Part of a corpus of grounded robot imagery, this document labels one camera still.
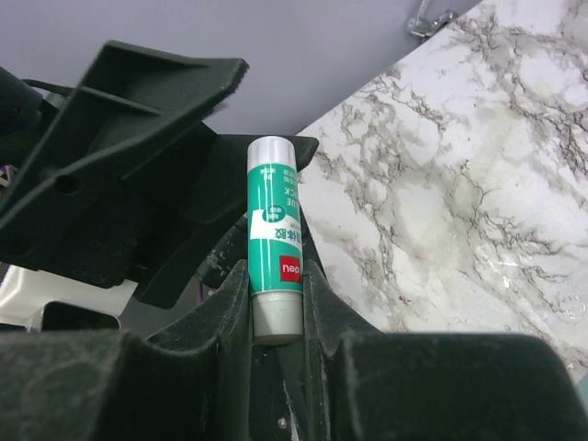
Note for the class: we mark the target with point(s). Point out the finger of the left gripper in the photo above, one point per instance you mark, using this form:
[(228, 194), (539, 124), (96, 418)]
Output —
[(133, 103), (180, 204)]

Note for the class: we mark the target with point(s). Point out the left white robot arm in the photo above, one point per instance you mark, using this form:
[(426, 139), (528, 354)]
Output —
[(29, 292)]

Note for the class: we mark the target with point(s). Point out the green white glue stick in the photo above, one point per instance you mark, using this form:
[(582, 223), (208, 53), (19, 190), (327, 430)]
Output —
[(274, 242)]

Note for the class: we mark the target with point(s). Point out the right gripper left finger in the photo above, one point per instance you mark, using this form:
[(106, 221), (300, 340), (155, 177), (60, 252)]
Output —
[(190, 381)]

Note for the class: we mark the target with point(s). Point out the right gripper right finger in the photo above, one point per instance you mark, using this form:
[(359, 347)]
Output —
[(363, 384)]

